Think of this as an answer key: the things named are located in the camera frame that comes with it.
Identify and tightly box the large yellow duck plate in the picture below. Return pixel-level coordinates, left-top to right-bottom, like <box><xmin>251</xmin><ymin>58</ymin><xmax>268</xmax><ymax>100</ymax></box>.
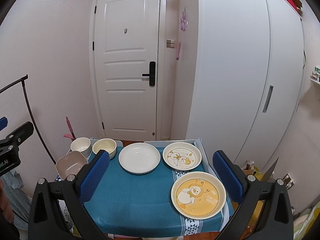
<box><xmin>171</xmin><ymin>171</ymin><xmax>227</xmax><ymax>219</ymax></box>

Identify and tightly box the cream yellow bowl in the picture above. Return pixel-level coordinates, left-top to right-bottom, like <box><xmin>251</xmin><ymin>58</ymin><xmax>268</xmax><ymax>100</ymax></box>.
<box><xmin>92</xmin><ymin>138</ymin><xmax>117</xmax><ymax>159</ymax></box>

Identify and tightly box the blue patterned tablecloth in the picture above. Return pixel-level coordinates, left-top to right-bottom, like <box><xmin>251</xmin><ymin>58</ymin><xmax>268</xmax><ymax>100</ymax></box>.
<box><xmin>84</xmin><ymin>157</ymin><xmax>234</xmax><ymax>238</ymax></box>

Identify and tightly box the small wall shelf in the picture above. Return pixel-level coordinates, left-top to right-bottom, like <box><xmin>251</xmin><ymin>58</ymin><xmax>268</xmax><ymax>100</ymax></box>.
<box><xmin>309</xmin><ymin>66</ymin><xmax>320</xmax><ymax>85</ymax></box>

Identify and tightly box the small cream duck plate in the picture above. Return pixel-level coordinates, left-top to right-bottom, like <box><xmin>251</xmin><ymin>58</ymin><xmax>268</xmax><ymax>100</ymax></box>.
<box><xmin>162</xmin><ymin>142</ymin><xmax>202</xmax><ymax>171</ymax></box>

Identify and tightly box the plain white plate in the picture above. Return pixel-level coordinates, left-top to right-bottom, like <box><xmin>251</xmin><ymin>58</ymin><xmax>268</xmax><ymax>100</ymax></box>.
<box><xmin>118</xmin><ymin>142</ymin><xmax>161</xmax><ymax>174</ymax></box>

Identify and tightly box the black metal stand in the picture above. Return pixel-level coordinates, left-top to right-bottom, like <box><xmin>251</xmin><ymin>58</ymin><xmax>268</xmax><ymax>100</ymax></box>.
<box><xmin>0</xmin><ymin>74</ymin><xmax>56</xmax><ymax>165</ymax></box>

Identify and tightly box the pink mop handle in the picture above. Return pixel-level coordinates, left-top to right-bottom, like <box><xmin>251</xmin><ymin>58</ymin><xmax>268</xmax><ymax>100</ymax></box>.
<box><xmin>63</xmin><ymin>117</ymin><xmax>76</xmax><ymax>141</ymax></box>

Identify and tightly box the black door lock handle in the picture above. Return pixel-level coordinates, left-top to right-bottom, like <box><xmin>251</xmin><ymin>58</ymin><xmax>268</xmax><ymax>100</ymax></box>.
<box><xmin>142</xmin><ymin>61</ymin><xmax>156</xmax><ymax>87</ymax></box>

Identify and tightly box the white door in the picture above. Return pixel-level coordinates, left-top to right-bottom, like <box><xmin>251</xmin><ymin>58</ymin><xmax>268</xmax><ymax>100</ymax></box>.
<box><xmin>89</xmin><ymin>0</ymin><xmax>167</xmax><ymax>141</ymax></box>

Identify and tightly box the white ribbed bowl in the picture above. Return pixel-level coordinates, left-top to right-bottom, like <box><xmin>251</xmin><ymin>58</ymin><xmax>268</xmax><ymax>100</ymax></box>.
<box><xmin>71</xmin><ymin>137</ymin><xmax>92</xmax><ymax>157</ymax></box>

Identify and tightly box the white wardrobe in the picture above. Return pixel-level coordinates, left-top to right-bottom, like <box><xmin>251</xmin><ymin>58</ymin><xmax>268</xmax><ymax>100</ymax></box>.
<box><xmin>187</xmin><ymin>0</ymin><xmax>304</xmax><ymax>168</ymax></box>

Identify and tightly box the yellow cardboard box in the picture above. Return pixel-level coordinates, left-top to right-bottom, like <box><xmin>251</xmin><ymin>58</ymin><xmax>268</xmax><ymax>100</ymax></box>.
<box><xmin>240</xmin><ymin>158</ymin><xmax>279</xmax><ymax>239</ymax></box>

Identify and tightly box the pink hanging ornament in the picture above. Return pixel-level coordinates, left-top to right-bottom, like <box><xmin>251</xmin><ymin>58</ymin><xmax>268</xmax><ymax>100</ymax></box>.
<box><xmin>176</xmin><ymin>9</ymin><xmax>188</xmax><ymax>61</ymax></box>

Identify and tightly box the light switch plate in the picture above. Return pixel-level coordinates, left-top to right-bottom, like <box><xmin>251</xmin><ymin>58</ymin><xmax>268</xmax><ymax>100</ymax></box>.
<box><xmin>166</xmin><ymin>40</ymin><xmax>175</xmax><ymax>48</ymax></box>

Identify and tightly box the striped floral bedding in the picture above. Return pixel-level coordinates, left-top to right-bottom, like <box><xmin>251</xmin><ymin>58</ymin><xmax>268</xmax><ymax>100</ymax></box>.
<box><xmin>293</xmin><ymin>202</ymin><xmax>319</xmax><ymax>239</ymax></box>

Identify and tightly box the brown square bowl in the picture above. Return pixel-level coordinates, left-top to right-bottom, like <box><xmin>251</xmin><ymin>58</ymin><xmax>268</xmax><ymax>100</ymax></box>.
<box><xmin>55</xmin><ymin>151</ymin><xmax>88</xmax><ymax>180</ymax></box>

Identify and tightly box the person's left hand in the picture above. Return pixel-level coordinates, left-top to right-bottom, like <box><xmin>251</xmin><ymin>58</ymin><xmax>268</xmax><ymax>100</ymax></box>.
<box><xmin>0</xmin><ymin>180</ymin><xmax>14</xmax><ymax>223</ymax></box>

